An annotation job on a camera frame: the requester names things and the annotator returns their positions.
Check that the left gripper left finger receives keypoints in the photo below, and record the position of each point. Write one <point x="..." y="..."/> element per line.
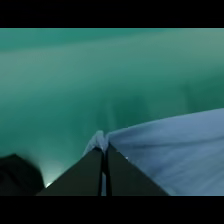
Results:
<point x="81" y="178"/>

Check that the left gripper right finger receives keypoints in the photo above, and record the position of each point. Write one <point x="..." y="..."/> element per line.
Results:
<point x="130" y="178"/>

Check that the light blue shirt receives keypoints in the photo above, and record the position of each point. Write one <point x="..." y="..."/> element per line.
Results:
<point x="180" y="151"/>

